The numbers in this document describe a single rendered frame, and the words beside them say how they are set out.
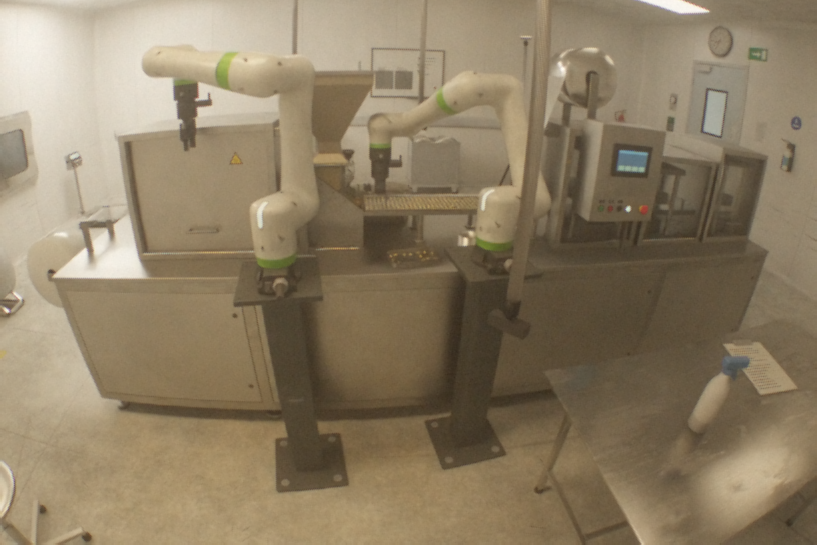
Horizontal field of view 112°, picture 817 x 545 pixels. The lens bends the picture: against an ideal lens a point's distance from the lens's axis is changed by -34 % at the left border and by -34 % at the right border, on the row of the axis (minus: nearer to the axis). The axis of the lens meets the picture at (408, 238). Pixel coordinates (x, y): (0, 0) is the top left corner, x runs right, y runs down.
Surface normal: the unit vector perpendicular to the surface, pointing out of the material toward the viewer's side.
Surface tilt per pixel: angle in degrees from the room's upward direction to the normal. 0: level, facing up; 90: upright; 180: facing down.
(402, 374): 90
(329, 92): 114
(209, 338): 90
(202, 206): 90
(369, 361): 90
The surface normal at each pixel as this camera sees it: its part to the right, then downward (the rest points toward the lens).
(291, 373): 0.24, 0.38
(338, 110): 0.11, 0.73
